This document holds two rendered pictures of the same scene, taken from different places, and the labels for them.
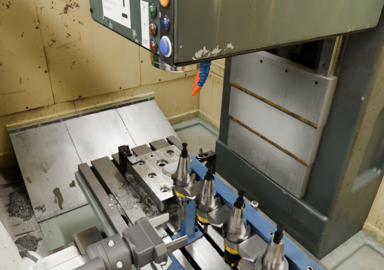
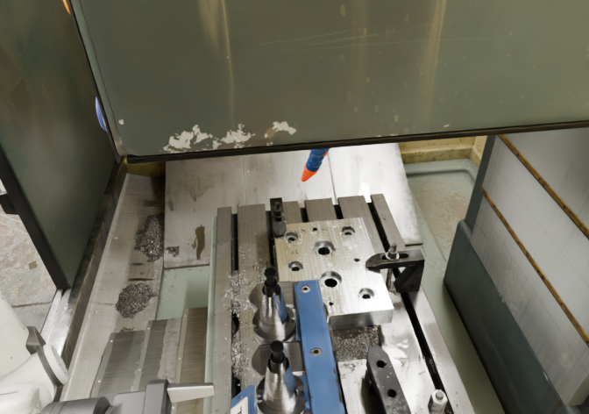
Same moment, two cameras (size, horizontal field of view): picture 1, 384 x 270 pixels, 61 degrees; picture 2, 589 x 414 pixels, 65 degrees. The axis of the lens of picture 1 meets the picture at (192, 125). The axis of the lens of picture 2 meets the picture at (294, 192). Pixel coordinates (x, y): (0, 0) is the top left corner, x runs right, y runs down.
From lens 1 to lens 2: 0.43 m
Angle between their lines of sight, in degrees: 26
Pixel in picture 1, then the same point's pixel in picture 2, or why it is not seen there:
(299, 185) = (572, 383)
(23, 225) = (144, 267)
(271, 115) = (553, 222)
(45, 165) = (197, 189)
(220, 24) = (237, 72)
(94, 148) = (270, 179)
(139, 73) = not seen: hidden behind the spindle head
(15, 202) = (149, 231)
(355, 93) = not seen: outside the picture
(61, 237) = (181, 301)
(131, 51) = not seen: hidden behind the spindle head
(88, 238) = (200, 322)
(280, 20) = (473, 67)
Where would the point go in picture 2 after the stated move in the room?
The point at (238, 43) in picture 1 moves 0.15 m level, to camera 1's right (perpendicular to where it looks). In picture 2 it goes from (312, 121) to (542, 178)
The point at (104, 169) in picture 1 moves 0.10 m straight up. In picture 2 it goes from (249, 225) to (246, 197)
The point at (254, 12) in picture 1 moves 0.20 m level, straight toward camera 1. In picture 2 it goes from (364, 43) to (86, 202)
